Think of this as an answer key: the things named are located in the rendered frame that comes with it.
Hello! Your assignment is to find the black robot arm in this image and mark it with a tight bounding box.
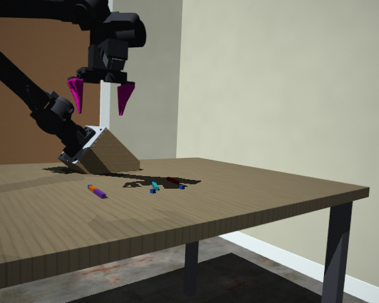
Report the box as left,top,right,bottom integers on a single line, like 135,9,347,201
0,0,147,158

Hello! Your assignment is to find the turquoise rod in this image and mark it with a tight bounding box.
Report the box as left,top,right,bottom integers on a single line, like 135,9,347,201
151,180,159,191

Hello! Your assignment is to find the purple rod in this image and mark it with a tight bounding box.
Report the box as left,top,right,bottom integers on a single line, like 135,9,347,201
93,189,106,199

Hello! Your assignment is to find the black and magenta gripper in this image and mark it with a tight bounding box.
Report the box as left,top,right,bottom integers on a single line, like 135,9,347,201
68,67,135,116

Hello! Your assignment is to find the red rod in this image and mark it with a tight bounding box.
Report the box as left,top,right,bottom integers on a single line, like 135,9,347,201
167,177,179,184

